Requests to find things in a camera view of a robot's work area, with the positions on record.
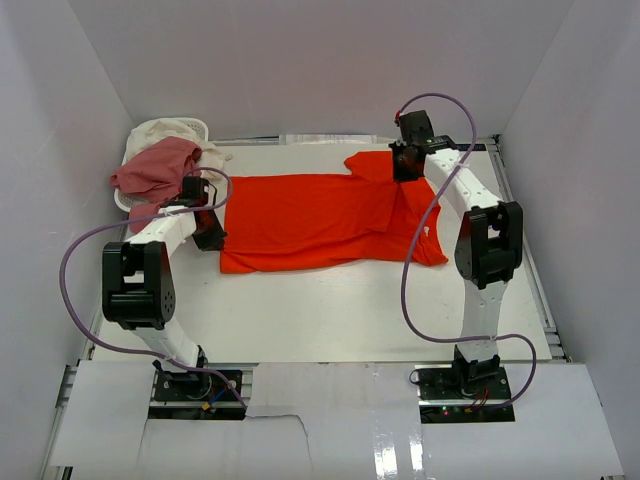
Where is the orange t-shirt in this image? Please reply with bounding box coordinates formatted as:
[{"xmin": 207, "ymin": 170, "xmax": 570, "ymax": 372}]
[{"xmin": 220, "ymin": 151, "xmax": 448, "ymax": 274}]

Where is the pink t-shirt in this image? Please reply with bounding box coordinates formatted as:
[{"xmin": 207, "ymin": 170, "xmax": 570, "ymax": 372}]
[{"xmin": 109, "ymin": 136, "xmax": 202, "ymax": 219}]

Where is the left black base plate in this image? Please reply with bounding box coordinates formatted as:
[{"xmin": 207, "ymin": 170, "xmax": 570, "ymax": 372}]
[{"xmin": 148, "ymin": 369, "xmax": 245, "ymax": 421}]

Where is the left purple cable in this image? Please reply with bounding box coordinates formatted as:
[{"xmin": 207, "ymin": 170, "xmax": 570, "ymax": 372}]
[{"xmin": 58, "ymin": 166, "xmax": 248, "ymax": 407}]

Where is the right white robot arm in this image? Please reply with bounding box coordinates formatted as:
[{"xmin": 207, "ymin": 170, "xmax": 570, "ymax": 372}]
[{"xmin": 389, "ymin": 108, "xmax": 523, "ymax": 399}]

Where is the cream white t-shirt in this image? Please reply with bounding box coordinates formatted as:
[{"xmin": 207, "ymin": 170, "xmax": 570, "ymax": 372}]
[{"xmin": 124, "ymin": 117, "xmax": 235, "ymax": 176}]

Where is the purple cable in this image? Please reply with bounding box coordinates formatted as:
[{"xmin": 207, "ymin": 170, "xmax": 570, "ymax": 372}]
[
  {"xmin": 394, "ymin": 91, "xmax": 538, "ymax": 407},
  {"xmin": 58, "ymin": 166, "xmax": 248, "ymax": 407}
]

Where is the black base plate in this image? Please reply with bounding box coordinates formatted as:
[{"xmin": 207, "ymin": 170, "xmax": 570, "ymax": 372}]
[
  {"xmin": 148, "ymin": 369, "xmax": 245, "ymax": 421},
  {"xmin": 409, "ymin": 367, "xmax": 516, "ymax": 425}
]

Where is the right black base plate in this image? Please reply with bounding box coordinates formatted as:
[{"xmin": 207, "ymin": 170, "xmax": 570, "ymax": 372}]
[{"xmin": 409, "ymin": 367, "xmax": 516, "ymax": 425}]

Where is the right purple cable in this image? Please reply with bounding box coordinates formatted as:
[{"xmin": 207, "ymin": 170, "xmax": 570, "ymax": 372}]
[{"xmin": 394, "ymin": 91, "xmax": 538, "ymax": 407}]

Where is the white laundry basket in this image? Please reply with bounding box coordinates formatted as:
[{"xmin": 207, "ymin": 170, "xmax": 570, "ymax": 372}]
[{"xmin": 112, "ymin": 115, "xmax": 210, "ymax": 211}]

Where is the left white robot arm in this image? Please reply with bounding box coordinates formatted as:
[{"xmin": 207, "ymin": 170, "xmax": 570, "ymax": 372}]
[{"xmin": 102, "ymin": 177, "xmax": 226, "ymax": 399}]

